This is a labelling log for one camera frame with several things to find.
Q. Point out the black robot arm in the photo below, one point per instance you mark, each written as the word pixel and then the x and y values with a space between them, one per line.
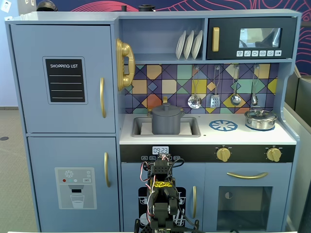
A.
pixel 161 211

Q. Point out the gray toy sink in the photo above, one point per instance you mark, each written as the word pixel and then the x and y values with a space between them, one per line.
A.
pixel 194 126

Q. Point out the gold toy faucet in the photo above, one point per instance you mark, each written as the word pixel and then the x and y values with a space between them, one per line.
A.
pixel 165 99

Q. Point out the dark round floor cap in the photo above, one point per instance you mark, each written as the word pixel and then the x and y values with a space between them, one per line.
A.
pixel 4 138

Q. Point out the blue dishwasher door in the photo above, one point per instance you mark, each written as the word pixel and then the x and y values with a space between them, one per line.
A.
pixel 189 174

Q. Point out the pale blue desk partition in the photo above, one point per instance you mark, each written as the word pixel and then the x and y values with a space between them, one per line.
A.
pixel 303 145

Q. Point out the blue oven door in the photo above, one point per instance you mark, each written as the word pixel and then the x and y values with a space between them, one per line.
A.
pixel 211 194

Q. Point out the blue wooden toy kitchen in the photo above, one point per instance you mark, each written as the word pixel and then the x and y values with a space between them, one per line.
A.
pixel 73 18

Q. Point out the steel slotted spatula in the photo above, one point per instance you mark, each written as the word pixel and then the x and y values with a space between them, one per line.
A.
pixel 215 101

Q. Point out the black shopping list board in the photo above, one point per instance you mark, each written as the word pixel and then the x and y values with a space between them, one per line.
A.
pixel 65 80

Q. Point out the gold stove knob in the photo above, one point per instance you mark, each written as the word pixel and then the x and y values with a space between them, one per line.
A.
pixel 273 154
pixel 223 154

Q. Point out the small black post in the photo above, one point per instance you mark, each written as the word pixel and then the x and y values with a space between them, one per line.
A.
pixel 124 8

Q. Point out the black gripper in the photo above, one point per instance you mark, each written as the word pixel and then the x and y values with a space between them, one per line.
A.
pixel 162 157

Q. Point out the gold toy telephone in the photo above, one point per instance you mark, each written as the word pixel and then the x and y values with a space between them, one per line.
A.
pixel 126 60

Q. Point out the gray pot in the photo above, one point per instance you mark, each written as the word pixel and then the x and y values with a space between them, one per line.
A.
pixel 167 123

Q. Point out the stainless steel pot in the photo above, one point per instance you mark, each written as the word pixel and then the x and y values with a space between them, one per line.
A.
pixel 260 123

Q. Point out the small steel spoon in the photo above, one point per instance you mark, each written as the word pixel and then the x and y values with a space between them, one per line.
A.
pixel 254 99

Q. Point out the paper face picture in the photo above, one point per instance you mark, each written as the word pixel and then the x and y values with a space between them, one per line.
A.
pixel 6 5

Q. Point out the black rounded helmet object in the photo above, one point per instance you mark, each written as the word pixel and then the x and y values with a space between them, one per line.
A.
pixel 46 6

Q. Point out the black cylindrical object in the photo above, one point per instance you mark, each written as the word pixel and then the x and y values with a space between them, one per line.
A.
pixel 146 8

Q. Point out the white toy plate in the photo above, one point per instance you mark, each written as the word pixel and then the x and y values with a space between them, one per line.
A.
pixel 197 44
pixel 179 46
pixel 188 46

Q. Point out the steel ladle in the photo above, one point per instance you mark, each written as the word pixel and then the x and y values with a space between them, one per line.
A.
pixel 235 99

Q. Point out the glass steel pot lid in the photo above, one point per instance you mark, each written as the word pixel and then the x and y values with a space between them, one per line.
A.
pixel 267 114

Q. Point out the gray pot lid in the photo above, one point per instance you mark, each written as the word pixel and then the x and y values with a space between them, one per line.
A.
pixel 167 110

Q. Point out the steel skimmer spoon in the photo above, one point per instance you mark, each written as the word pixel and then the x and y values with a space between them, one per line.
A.
pixel 194 102

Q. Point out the fridge door with dispenser print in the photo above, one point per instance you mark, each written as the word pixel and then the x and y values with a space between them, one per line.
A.
pixel 43 157

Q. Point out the tall blue fridge door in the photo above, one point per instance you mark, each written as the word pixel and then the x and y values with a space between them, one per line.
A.
pixel 31 109

